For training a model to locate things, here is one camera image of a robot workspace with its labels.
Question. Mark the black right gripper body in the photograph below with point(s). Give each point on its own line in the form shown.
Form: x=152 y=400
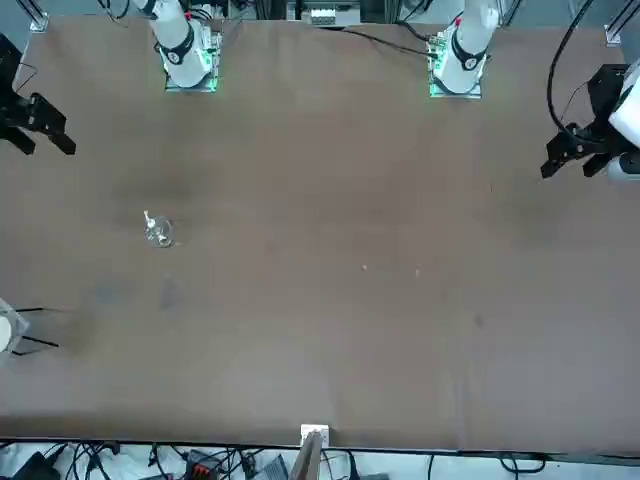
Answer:
x=9 y=75

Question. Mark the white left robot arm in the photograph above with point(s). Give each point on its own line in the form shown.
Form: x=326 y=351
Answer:
x=465 y=45

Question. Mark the white table edge bracket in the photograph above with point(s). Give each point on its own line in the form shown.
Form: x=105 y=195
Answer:
x=315 y=431

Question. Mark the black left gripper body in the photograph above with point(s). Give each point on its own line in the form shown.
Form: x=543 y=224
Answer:
x=605 y=95

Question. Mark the clear glass alcohol lamp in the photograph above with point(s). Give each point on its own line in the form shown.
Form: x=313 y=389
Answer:
x=159 y=232

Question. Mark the black box with orange ports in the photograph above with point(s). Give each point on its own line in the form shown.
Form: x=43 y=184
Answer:
x=202 y=462

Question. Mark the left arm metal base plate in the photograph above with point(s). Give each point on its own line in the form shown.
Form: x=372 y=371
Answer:
x=436 y=55

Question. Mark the aluminium frame corner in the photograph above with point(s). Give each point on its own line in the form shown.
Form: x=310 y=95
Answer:
x=40 y=17
x=614 y=34

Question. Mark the aluminium camera post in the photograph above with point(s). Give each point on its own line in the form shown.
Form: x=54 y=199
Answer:
x=307 y=460

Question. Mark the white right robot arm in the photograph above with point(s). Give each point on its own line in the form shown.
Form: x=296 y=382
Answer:
x=177 y=45

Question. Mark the black metal tripod stand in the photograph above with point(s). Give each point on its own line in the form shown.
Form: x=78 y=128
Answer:
x=35 y=342

